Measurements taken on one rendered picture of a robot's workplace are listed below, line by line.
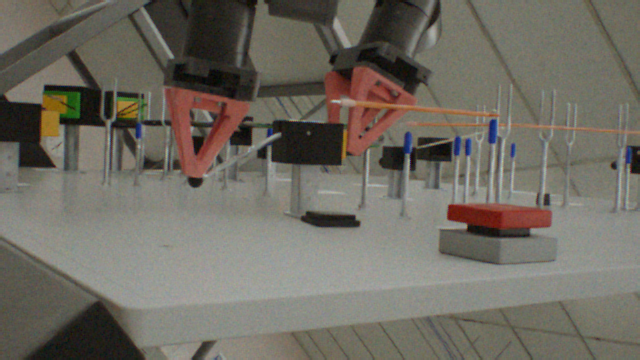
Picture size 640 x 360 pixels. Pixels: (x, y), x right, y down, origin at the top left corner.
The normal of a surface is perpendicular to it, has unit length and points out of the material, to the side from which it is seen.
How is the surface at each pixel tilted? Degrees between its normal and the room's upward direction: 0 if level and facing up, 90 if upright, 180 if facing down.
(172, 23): 90
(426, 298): 90
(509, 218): 90
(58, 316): 90
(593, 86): 179
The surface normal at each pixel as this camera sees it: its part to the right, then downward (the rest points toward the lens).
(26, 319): -0.46, -0.80
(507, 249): 0.56, 0.07
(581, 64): -0.68, 0.60
